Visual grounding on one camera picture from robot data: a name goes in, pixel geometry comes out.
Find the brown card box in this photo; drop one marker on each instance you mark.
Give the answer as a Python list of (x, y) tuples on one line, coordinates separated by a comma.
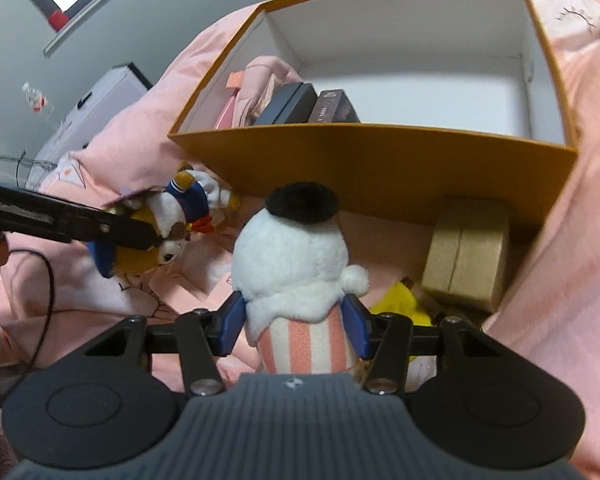
[(335, 107)]

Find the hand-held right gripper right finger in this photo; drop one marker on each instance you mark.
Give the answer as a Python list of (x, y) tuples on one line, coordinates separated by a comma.
[(359, 327)]

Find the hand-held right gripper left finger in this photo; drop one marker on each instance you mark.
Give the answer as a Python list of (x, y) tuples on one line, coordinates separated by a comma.
[(229, 325)]

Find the pink cloth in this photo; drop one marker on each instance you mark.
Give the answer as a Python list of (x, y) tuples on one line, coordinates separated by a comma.
[(267, 80)]

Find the orange cardboard box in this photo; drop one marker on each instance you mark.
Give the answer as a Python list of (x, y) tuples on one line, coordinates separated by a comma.
[(380, 160)]

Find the white cabinet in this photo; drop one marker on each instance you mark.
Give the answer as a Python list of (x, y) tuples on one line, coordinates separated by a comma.
[(100, 105)]

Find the sailor plush toy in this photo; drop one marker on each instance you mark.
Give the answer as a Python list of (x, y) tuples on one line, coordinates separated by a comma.
[(180, 210)]

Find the gold box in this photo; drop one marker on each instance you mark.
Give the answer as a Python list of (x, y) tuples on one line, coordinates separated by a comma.
[(467, 255)]

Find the dark grey box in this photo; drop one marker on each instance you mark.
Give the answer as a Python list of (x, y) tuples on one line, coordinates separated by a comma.
[(287, 105)]

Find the pink striped plush toy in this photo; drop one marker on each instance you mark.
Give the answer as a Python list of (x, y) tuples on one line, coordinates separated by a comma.
[(290, 260)]

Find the yellow tape measure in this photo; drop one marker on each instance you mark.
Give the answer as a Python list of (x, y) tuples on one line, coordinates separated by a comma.
[(405, 305)]

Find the clear plastic wrapper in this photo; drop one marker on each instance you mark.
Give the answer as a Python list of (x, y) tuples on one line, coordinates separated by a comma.
[(37, 97)]

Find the pink printed blanket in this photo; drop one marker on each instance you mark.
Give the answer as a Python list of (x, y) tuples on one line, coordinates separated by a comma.
[(555, 310)]

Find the small red object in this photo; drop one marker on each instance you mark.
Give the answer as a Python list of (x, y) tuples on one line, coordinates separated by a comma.
[(58, 18)]

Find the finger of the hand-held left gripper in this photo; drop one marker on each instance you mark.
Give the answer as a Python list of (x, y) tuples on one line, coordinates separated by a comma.
[(130, 232)]

